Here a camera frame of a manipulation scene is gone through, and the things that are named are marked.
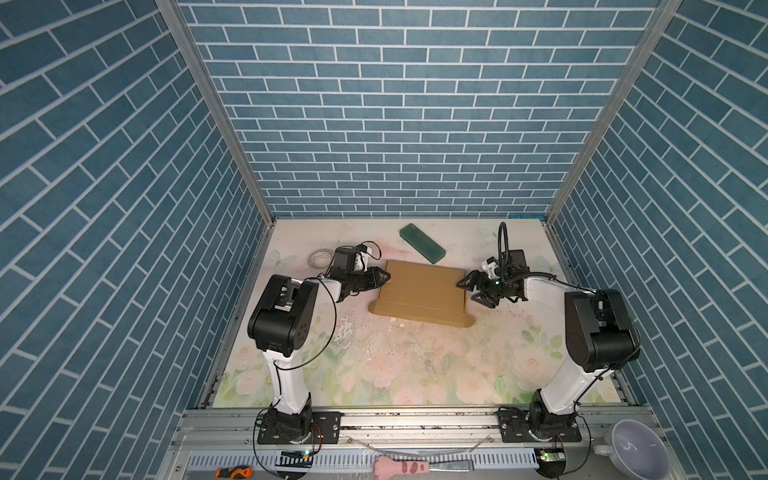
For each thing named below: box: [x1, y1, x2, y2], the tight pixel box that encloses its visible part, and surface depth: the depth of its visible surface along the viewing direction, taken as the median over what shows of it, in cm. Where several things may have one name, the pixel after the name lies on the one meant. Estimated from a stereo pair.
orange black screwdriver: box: [215, 465, 254, 480], surface depth 68 cm
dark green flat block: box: [399, 223, 447, 264], surface depth 115 cm
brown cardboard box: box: [368, 260, 476, 328], surface depth 95 cm
